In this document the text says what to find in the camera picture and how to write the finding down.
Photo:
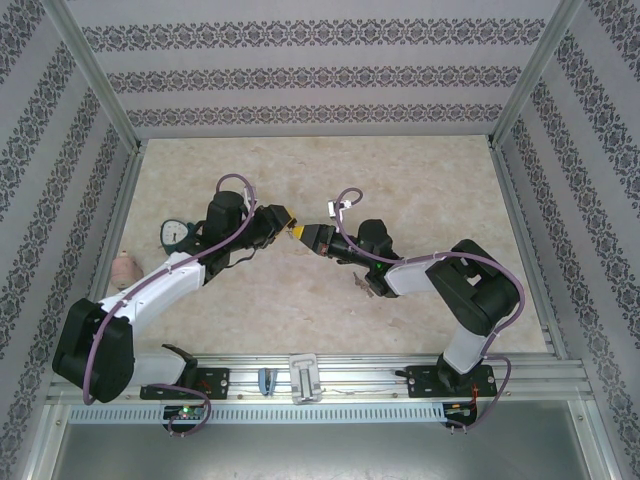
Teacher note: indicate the grey metal sheet panel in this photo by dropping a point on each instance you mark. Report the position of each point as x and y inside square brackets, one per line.
[320, 450]

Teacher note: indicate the aluminium frame post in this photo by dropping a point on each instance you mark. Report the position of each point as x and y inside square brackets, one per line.
[97, 75]
[532, 75]

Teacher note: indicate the aluminium side rail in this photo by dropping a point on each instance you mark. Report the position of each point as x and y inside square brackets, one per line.
[513, 200]
[122, 200]

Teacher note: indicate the blue clip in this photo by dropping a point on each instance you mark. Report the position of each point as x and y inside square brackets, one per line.
[266, 382]

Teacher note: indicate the teal dial scale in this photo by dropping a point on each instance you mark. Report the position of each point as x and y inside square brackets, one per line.
[172, 233]

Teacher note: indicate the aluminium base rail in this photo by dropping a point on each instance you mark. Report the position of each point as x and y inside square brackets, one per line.
[360, 372]

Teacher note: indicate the grey white clamp bracket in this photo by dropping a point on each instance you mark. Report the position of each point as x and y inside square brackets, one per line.
[305, 365]

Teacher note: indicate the aluminium frame bar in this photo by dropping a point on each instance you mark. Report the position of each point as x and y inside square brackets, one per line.
[597, 450]
[42, 450]

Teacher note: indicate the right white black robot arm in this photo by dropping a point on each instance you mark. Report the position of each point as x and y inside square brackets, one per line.
[410, 277]

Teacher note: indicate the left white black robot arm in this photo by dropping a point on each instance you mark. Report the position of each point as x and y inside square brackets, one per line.
[165, 290]

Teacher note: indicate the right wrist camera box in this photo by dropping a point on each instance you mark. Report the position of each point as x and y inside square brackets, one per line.
[332, 206]

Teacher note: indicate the silver key bunch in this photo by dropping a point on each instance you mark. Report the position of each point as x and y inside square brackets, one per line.
[358, 281]

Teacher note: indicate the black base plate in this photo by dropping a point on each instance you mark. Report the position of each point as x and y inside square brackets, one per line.
[425, 382]
[215, 382]

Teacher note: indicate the small circuit board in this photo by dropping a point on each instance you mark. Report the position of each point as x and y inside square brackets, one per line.
[457, 410]
[186, 412]

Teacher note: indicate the pink plastic bottle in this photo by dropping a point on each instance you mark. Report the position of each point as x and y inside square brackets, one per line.
[122, 267]

